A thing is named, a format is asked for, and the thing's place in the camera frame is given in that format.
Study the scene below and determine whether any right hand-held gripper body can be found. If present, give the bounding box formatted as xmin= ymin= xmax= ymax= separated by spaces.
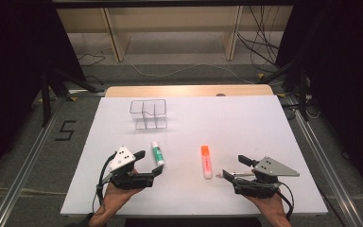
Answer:
xmin=232 ymin=156 xmax=301 ymax=200

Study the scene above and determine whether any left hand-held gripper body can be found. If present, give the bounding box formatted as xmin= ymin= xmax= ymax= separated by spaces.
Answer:
xmin=108 ymin=146 xmax=155 ymax=191

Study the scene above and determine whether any silver pen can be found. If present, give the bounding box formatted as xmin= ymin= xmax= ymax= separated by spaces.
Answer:
xmin=216 ymin=171 xmax=254 ymax=179

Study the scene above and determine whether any green and white glue stick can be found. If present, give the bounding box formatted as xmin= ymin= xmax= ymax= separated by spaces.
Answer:
xmin=151 ymin=140 xmax=165 ymax=167

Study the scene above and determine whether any orange highlighter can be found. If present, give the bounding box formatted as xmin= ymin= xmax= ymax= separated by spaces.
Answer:
xmin=200 ymin=145 xmax=214 ymax=181

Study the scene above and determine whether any clear plastic desk organizer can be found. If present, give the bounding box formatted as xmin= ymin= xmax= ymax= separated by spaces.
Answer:
xmin=130 ymin=98 xmax=168 ymax=131

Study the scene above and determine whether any person's left hand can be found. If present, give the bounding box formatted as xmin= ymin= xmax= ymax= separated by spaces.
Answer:
xmin=102 ymin=183 xmax=141 ymax=211

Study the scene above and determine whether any person's right hand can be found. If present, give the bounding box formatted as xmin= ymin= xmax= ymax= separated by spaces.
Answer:
xmin=245 ymin=191 xmax=290 ymax=223

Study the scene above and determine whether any light wooden table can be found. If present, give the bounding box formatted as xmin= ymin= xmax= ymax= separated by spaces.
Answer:
xmin=105 ymin=84 xmax=274 ymax=98

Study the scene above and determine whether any black metal stand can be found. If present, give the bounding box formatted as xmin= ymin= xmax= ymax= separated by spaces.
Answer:
xmin=258 ymin=56 xmax=311 ymax=122
xmin=41 ymin=67 xmax=105 ymax=127

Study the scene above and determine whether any dark curtain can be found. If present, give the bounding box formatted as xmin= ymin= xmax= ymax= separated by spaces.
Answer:
xmin=277 ymin=0 xmax=363 ymax=202
xmin=0 ymin=0 xmax=87 ymax=187

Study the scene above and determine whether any left hand-held gripper cable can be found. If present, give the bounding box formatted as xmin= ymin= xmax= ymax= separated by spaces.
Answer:
xmin=92 ymin=152 xmax=117 ymax=216

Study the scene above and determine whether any hand-held gripper cable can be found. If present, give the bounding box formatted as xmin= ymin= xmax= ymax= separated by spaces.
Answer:
xmin=235 ymin=178 xmax=296 ymax=221
xmin=92 ymin=152 xmax=117 ymax=216

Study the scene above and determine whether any right hand-held gripper cable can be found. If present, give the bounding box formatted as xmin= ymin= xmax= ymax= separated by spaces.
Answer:
xmin=235 ymin=178 xmax=296 ymax=221

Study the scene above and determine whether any aluminium floor rail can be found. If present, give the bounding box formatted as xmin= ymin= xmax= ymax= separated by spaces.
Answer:
xmin=287 ymin=96 xmax=363 ymax=227
xmin=0 ymin=97 xmax=64 ymax=227

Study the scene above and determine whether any white floor cable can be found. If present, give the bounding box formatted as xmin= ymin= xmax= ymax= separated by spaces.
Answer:
xmin=129 ymin=62 xmax=254 ymax=84

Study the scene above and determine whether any thin black floor cable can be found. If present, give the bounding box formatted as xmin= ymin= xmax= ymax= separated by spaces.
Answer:
xmin=77 ymin=53 xmax=107 ymax=67

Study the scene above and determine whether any black cable bundle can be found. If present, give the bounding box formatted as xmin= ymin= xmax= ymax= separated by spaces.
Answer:
xmin=236 ymin=5 xmax=282 ymax=67

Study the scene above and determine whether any beige wooden desk frame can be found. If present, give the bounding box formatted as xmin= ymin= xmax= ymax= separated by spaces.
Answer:
xmin=56 ymin=5 xmax=294 ymax=62

